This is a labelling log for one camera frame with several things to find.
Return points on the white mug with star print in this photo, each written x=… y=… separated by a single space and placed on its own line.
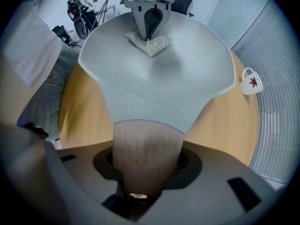
x=252 y=83

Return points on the black high-back office chair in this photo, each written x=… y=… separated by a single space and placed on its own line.
x=181 y=1

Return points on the black low office chair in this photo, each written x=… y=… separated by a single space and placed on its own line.
x=61 y=33

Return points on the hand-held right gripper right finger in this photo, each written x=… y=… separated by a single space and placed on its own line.
x=211 y=196

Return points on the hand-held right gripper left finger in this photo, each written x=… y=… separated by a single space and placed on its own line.
x=82 y=172

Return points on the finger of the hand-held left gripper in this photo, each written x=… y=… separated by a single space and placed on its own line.
x=165 y=15
x=139 y=17

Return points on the person's white shirt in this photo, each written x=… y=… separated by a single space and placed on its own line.
x=30 y=48

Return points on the round wooden table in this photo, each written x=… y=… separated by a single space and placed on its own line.
x=82 y=114

